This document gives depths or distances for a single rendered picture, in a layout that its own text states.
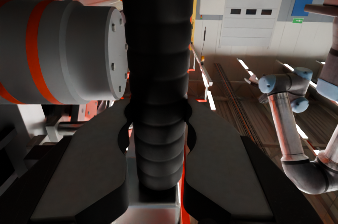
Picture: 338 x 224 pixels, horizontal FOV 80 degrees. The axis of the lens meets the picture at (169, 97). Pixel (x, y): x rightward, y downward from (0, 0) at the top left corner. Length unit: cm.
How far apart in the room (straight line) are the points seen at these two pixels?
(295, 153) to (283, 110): 17
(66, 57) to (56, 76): 2
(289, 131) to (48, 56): 84
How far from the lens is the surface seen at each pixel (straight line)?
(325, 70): 73
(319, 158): 100
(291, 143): 93
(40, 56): 26
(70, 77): 26
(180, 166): 16
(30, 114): 39
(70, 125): 42
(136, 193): 17
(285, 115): 93
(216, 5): 1146
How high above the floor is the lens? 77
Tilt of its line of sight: 28 degrees up
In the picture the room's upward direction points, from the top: 179 degrees counter-clockwise
